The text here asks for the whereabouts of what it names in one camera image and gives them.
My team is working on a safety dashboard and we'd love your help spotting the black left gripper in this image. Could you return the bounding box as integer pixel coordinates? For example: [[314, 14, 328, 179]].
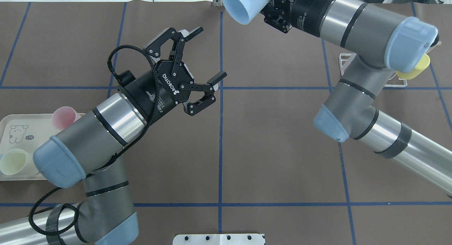
[[117, 26, 227, 125]]

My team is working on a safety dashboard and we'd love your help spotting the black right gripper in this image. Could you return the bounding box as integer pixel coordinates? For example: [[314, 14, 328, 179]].
[[261, 0, 334, 37]]

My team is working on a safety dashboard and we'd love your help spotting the light blue plastic cup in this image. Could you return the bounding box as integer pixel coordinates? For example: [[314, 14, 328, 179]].
[[222, 0, 271, 25]]

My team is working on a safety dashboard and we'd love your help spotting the pink plastic cup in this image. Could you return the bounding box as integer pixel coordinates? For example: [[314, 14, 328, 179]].
[[50, 106, 81, 130]]

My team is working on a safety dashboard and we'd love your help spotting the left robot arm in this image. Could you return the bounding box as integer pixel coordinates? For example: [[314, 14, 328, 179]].
[[1, 27, 226, 245]]

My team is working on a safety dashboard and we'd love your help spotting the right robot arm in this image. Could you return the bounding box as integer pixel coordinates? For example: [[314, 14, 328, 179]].
[[261, 0, 452, 196]]

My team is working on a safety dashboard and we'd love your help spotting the pale yellow plastic cup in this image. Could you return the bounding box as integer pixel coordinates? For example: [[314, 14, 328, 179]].
[[0, 149, 39, 175]]

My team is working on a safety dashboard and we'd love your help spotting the cream plastic tray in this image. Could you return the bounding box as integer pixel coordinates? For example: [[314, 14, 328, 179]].
[[0, 113, 87, 181]]

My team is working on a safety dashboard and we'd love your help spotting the white wire cup rack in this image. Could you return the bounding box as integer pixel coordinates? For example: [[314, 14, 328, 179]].
[[338, 53, 408, 88]]

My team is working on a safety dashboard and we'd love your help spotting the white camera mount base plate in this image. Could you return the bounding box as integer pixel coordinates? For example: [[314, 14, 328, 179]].
[[172, 233, 266, 245]]

